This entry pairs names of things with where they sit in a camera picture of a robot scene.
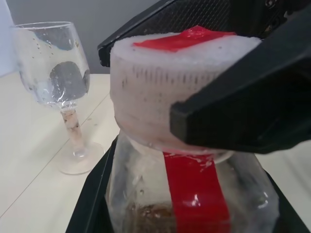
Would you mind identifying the clear plastic bottle red tape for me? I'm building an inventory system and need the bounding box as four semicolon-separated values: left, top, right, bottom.
104;134;280;233

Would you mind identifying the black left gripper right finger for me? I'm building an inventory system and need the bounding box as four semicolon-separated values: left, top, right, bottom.
264;171;308;233

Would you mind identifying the white bottle cap red tape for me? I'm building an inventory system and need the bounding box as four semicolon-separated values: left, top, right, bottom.
109;25;263;158

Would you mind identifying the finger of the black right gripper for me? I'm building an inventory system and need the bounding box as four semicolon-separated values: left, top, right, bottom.
170;21;311;155
97;0;266;67

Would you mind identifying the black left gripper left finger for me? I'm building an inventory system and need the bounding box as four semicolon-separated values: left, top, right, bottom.
65;135;120;233

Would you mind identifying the clear wine glass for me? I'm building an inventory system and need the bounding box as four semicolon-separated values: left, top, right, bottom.
9;21;105;176

